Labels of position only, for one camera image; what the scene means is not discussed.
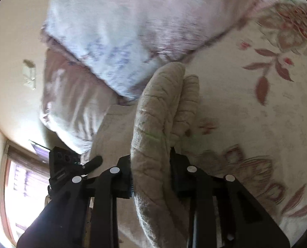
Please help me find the beige cable-knit sweater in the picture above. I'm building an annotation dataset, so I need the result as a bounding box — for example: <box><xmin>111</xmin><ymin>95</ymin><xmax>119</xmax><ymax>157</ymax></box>
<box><xmin>117</xmin><ymin>62</ymin><xmax>199</xmax><ymax>247</ymax></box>

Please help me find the pink floral pillow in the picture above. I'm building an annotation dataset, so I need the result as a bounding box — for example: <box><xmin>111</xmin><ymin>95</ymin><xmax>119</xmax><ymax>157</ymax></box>
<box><xmin>39</xmin><ymin>49</ymin><xmax>119</xmax><ymax>155</ymax></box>

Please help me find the floral bed quilt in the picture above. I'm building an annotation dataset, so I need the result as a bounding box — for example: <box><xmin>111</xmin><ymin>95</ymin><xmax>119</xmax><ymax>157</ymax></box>
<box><xmin>92</xmin><ymin>0</ymin><xmax>307</xmax><ymax>245</ymax></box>

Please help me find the white lavender-print pillow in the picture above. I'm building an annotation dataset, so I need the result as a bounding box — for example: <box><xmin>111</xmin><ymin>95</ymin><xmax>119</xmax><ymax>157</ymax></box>
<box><xmin>41</xmin><ymin>0</ymin><xmax>258</xmax><ymax>100</ymax></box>

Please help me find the window with wooden frame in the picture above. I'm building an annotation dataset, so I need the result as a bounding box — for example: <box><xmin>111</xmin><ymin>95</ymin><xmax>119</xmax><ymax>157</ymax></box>
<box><xmin>0</xmin><ymin>138</ymin><xmax>49</xmax><ymax>247</ymax></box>

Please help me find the white wall switch panel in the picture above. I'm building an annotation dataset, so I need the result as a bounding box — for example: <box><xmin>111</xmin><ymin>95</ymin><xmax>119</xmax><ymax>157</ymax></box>
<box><xmin>22</xmin><ymin>59</ymin><xmax>36</xmax><ymax>90</ymax></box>

